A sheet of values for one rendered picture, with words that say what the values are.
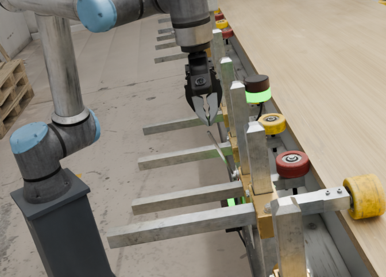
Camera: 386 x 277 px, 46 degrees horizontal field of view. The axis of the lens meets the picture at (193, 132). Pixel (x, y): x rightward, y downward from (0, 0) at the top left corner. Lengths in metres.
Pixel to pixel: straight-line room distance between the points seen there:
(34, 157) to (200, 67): 0.92
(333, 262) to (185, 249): 1.21
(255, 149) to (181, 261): 1.50
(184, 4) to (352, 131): 0.55
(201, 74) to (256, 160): 0.27
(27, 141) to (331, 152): 1.09
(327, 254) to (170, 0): 0.76
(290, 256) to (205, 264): 1.60
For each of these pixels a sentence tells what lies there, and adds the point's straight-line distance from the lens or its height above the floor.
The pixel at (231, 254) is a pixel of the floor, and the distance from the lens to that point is 2.27.
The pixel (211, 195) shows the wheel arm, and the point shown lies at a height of 0.85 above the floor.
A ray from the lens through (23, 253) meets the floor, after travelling 2.74.
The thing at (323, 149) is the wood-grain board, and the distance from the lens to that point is 1.17.
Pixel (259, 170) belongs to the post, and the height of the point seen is 1.02.
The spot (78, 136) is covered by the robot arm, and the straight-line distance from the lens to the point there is 1.84.
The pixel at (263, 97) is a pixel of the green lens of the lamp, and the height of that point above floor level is 1.07.
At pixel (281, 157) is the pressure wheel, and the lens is 1.14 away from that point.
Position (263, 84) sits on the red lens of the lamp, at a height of 1.10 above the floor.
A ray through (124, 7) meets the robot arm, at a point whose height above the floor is 1.32.
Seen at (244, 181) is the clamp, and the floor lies 0.87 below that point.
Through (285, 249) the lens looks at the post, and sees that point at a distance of 0.65.
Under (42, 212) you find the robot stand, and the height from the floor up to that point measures 0.59.
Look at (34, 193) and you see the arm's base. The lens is 1.86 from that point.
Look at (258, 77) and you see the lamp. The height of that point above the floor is 1.11.
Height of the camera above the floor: 1.46
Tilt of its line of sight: 24 degrees down
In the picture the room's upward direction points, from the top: 11 degrees counter-clockwise
